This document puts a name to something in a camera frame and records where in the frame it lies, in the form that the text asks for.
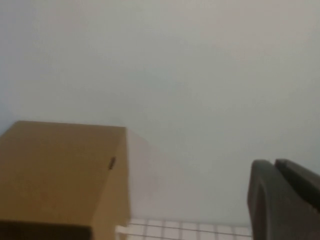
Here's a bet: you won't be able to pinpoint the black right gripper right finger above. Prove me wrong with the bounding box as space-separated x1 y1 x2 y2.
274 158 320 213

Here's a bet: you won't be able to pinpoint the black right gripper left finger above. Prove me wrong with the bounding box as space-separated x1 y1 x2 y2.
246 159 320 240

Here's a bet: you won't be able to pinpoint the brown cardboard shoe box shell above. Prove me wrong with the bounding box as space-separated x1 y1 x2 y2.
0 120 132 240

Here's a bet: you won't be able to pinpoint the white grid-pattern tablecloth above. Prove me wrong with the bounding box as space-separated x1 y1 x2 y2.
115 218 254 240

